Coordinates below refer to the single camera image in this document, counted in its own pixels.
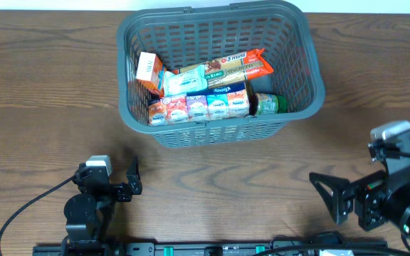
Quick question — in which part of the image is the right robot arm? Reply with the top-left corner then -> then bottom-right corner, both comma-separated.
309,129 -> 410,239

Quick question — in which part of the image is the teal wet wipes packet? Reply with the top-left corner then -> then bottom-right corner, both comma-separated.
163,64 -> 208,97

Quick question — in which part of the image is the green lid glass jar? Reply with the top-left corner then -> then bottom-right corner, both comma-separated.
250,93 -> 288,116

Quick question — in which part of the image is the orange San Remo spaghetti pack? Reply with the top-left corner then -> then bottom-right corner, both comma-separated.
172,48 -> 274,88

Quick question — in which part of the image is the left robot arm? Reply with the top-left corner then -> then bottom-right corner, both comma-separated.
61,155 -> 142,255

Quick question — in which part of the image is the Kleenex tissue multipack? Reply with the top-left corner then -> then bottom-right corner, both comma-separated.
148,82 -> 250,126

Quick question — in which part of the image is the orange and white carton box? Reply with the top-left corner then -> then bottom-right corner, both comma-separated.
136,52 -> 167,97

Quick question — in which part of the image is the grey plastic shopping basket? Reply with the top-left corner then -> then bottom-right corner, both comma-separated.
116,1 -> 325,148

